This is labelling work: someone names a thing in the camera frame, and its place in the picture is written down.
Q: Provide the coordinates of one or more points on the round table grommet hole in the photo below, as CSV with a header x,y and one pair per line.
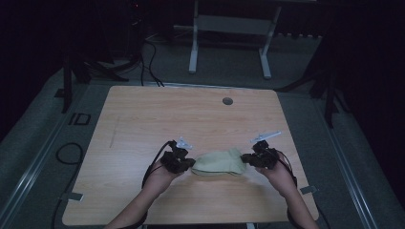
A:
x,y
227,101

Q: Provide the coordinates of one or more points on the wooden table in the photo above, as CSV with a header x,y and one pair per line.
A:
x,y
159,114

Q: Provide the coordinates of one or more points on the dark equipment with red light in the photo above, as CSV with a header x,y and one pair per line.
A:
x,y
137,28

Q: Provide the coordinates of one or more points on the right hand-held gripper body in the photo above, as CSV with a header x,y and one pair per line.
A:
x,y
266,157

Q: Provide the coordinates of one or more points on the person's left hand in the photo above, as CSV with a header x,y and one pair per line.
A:
x,y
160,181

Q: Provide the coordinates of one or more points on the person's right hand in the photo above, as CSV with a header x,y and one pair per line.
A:
x,y
283,179

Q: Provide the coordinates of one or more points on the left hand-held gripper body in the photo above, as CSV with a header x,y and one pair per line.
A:
x,y
175,157

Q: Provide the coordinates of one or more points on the grey tape piece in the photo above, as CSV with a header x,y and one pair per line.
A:
x,y
73,197
309,190

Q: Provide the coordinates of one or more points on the metal floor rail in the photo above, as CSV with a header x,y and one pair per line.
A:
x,y
31,171
350,178

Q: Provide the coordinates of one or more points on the black metal stand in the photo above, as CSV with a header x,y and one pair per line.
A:
x,y
67,86
329,95

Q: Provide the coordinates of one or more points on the white desk frame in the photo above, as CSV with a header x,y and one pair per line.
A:
x,y
229,25

